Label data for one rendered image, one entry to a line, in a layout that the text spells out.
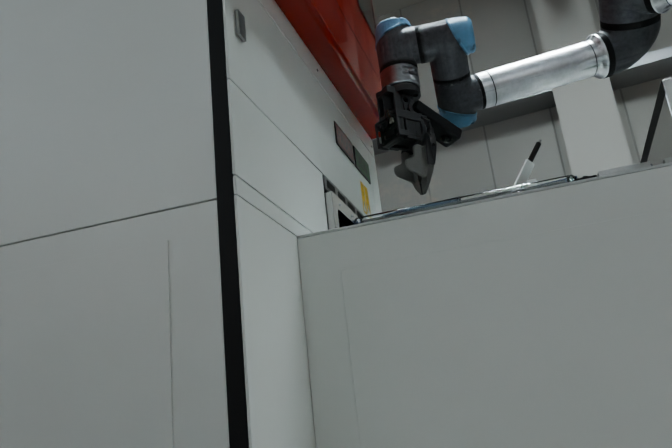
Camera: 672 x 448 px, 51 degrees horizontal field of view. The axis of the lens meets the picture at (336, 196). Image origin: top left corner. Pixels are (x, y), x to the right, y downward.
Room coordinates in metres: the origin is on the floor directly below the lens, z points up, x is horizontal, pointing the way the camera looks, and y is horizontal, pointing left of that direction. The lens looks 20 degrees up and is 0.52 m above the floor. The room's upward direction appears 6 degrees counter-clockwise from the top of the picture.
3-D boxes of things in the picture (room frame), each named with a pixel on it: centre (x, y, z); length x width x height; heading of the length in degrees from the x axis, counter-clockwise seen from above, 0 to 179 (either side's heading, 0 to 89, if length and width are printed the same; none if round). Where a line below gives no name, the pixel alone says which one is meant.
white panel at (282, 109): (1.17, 0.02, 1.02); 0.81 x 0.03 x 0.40; 164
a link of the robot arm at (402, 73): (1.24, -0.15, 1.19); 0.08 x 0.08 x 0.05
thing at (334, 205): (1.34, -0.05, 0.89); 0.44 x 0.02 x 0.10; 164
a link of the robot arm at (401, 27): (1.24, -0.15, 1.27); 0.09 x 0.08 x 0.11; 79
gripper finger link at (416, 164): (1.23, -0.16, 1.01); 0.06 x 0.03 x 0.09; 123
